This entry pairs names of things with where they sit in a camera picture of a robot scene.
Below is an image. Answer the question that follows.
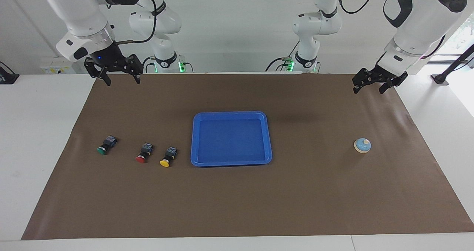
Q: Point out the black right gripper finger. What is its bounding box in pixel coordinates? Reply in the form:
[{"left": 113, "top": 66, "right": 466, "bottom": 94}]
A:
[
  {"left": 123, "top": 54, "right": 144, "bottom": 84},
  {"left": 84, "top": 57, "right": 112, "bottom": 86}
]

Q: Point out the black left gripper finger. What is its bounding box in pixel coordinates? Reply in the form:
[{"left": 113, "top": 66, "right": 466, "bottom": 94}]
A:
[
  {"left": 378, "top": 71, "right": 409, "bottom": 94},
  {"left": 352, "top": 68, "right": 374, "bottom": 94}
]

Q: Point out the green push button switch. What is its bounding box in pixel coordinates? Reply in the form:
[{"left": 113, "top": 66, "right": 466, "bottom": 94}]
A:
[{"left": 96, "top": 135, "right": 118, "bottom": 155}]

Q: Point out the red push button switch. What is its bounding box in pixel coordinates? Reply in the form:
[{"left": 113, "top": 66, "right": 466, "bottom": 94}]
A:
[{"left": 135, "top": 143, "right": 154, "bottom": 164}]

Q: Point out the yellow push button switch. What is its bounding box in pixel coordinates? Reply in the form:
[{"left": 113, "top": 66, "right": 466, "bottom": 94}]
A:
[{"left": 160, "top": 146, "right": 178, "bottom": 168}]

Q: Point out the light blue desk bell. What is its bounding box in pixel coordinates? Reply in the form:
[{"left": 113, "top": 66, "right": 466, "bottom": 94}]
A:
[{"left": 354, "top": 138, "right": 372, "bottom": 154}]

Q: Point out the blue plastic tray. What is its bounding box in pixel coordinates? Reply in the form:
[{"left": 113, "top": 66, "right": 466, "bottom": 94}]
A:
[{"left": 190, "top": 111, "right": 273, "bottom": 167}]

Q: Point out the small black stand base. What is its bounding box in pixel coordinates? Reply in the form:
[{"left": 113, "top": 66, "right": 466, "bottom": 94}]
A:
[{"left": 0, "top": 61, "right": 20, "bottom": 84}]

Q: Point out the brown paper table mat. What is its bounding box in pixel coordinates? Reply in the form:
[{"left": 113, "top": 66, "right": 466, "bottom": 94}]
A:
[{"left": 21, "top": 73, "right": 474, "bottom": 240}]

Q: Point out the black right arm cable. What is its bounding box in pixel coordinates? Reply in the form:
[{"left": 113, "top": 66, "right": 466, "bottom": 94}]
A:
[{"left": 114, "top": 0, "right": 159, "bottom": 45}]

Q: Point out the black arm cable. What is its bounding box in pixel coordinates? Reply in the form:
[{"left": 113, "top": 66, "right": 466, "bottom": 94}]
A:
[
  {"left": 334, "top": 0, "right": 469, "bottom": 59},
  {"left": 114, "top": 0, "right": 159, "bottom": 45}
]

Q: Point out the white wall socket box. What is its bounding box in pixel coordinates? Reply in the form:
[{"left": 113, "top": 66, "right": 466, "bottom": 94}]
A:
[{"left": 40, "top": 57, "right": 76, "bottom": 74}]

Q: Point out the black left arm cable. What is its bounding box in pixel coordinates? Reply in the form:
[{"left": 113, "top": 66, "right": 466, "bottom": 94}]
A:
[{"left": 334, "top": 0, "right": 469, "bottom": 59}]

